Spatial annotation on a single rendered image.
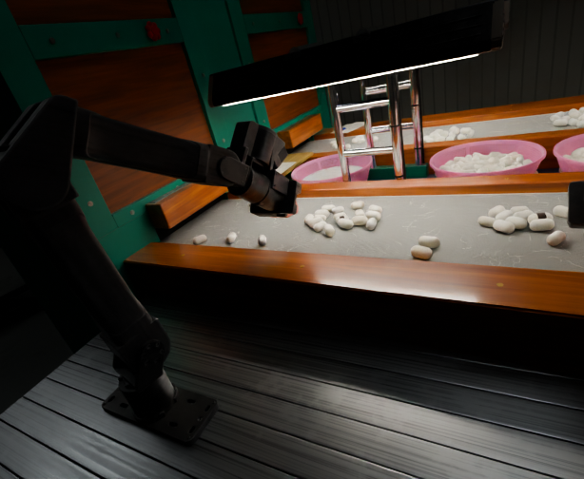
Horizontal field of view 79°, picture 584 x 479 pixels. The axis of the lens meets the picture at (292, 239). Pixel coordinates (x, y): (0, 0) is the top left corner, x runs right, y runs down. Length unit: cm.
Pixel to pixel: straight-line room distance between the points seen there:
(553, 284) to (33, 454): 78
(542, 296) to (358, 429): 29
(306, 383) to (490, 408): 24
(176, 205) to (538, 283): 79
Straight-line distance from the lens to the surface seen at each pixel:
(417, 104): 118
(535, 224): 75
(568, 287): 58
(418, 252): 66
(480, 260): 67
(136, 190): 100
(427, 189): 92
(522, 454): 52
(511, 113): 156
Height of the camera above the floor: 110
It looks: 26 degrees down
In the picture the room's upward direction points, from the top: 14 degrees counter-clockwise
